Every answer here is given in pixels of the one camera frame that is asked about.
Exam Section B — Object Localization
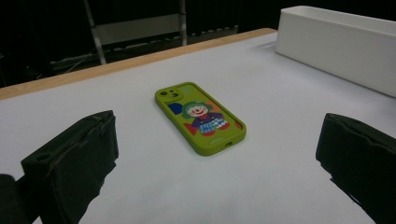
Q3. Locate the grey metal stand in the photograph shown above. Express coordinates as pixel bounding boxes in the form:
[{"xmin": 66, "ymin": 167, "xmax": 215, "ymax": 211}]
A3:
[{"xmin": 82, "ymin": 0, "xmax": 189, "ymax": 65}]

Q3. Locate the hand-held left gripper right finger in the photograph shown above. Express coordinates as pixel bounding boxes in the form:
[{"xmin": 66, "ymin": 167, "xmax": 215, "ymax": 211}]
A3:
[{"xmin": 315, "ymin": 112, "xmax": 396, "ymax": 224}]

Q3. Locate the white rectangular box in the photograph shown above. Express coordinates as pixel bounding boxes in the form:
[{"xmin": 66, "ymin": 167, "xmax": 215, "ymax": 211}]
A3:
[{"xmin": 275, "ymin": 5, "xmax": 396, "ymax": 98}]

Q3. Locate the cable on floor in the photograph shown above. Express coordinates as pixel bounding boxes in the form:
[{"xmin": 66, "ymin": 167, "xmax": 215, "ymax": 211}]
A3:
[{"xmin": 49, "ymin": 50, "xmax": 106, "ymax": 74}]

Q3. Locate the green clown phone case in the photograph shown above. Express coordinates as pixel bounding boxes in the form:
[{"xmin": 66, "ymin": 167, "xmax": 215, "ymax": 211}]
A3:
[{"xmin": 154, "ymin": 81, "xmax": 248, "ymax": 157}]

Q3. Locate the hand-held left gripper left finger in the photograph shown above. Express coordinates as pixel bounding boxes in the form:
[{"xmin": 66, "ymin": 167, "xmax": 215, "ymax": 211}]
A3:
[{"xmin": 21, "ymin": 109, "xmax": 120, "ymax": 224}]

